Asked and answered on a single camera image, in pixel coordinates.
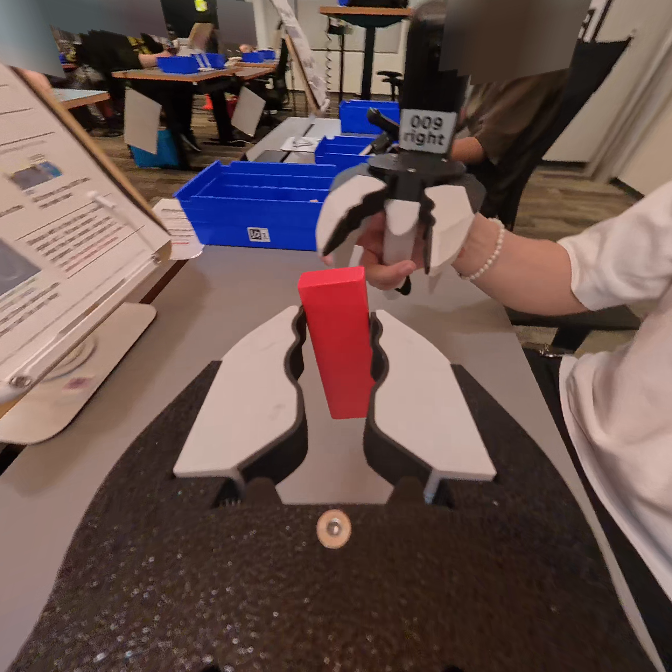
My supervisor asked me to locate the person's right hand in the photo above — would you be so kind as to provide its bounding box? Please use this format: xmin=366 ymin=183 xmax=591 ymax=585
xmin=321 ymin=210 xmax=507 ymax=292

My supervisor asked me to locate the grey hanging panel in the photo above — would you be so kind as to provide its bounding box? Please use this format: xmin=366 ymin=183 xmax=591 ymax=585
xmin=231 ymin=85 xmax=267 ymax=138
xmin=123 ymin=87 xmax=162 ymax=155

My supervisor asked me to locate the blue plastic bin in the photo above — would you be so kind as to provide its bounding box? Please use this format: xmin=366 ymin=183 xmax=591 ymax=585
xmin=156 ymin=52 xmax=228 ymax=74
xmin=174 ymin=160 xmax=341 ymax=252
xmin=314 ymin=135 xmax=392 ymax=168
xmin=338 ymin=99 xmax=404 ymax=136

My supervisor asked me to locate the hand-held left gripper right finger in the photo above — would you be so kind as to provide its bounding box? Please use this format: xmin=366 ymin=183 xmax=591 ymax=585
xmin=364 ymin=309 xmax=497 ymax=505

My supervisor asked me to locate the printed instruction sheet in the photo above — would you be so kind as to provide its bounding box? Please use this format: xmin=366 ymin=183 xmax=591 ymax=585
xmin=0 ymin=65 xmax=170 ymax=368

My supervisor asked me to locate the instruction sheet on wooden stand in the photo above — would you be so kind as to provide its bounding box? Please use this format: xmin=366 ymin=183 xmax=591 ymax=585
xmin=0 ymin=63 xmax=173 ymax=446

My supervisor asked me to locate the label sheet in plastic sleeve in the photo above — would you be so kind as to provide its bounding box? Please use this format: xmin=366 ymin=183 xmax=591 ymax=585
xmin=152 ymin=198 xmax=205 ymax=260

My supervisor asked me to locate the red plank block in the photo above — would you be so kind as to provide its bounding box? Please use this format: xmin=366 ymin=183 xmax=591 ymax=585
xmin=297 ymin=266 xmax=375 ymax=420

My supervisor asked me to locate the grey slotted desk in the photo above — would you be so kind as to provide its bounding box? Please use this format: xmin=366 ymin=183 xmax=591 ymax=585
xmin=241 ymin=117 xmax=343 ymax=165

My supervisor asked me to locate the display board on easel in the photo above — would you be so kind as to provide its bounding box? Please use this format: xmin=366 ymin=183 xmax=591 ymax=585
xmin=269 ymin=0 xmax=330 ymax=115

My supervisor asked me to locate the black standing desk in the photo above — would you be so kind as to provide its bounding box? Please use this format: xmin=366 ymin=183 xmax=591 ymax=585
xmin=319 ymin=4 xmax=415 ymax=102

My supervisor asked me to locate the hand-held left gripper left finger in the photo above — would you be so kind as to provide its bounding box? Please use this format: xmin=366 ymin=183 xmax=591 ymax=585
xmin=173 ymin=304 xmax=310 ymax=492

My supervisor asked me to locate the wooden-top desk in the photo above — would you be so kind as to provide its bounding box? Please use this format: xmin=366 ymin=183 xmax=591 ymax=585
xmin=112 ymin=65 xmax=247 ymax=145

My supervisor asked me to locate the pearl bracelet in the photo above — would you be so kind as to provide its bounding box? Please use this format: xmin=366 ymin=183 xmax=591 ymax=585
xmin=456 ymin=217 xmax=506 ymax=282

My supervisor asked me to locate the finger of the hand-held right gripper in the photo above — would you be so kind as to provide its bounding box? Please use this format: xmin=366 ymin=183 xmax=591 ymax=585
xmin=316 ymin=174 xmax=390 ymax=270
xmin=418 ymin=184 xmax=476 ymax=277

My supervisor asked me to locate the blue floor crate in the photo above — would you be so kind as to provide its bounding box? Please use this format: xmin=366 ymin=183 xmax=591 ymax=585
xmin=129 ymin=129 xmax=180 ymax=170

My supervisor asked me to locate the person's white shirt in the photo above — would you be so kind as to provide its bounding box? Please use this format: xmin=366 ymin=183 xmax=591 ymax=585
xmin=556 ymin=181 xmax=672 ymax=596

